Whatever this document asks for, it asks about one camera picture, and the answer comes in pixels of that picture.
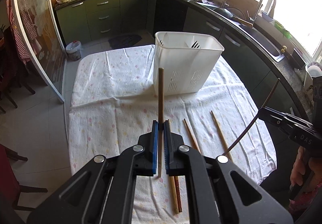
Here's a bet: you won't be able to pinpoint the light wooden chopstick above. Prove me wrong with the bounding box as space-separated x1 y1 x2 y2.
169 176 179 214

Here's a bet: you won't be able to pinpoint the dark red-tipped chopstick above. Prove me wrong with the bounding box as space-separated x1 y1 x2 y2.
174 176 182 213

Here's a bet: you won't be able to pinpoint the tall steel kitchen faucet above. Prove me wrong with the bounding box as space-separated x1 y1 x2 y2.
253 0 277 23

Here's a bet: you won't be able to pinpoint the person's right hand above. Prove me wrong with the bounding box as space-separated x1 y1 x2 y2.
289 146 322 192

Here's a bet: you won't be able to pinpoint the white floral tablecloth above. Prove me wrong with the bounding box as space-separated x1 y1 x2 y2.
68 44 278 224

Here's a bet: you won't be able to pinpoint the white plastic utensil holder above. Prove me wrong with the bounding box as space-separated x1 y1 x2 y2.
153 31 224 95

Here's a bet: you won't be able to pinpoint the dark floor mat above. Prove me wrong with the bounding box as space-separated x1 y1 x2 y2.
108 34 142 49

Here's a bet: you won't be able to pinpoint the stainless steel sink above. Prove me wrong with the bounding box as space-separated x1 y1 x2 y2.
238 24 284 62

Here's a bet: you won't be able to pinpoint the small trash bin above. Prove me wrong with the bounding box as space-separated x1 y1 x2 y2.
65 41 82 61

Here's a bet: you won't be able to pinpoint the green lower cabinets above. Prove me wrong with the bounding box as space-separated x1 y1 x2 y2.
55 0 312 120

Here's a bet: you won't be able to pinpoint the wooden cutting board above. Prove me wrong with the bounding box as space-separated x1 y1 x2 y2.
226 0 258 21

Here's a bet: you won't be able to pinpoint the red checkered apron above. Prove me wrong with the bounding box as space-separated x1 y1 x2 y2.
6 0 41 65

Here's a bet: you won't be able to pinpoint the glass sliding door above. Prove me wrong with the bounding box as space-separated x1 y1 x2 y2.
11 0 67 103

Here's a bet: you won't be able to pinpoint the black pan with wooden handle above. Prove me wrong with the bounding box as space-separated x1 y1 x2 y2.
214 8 253 28

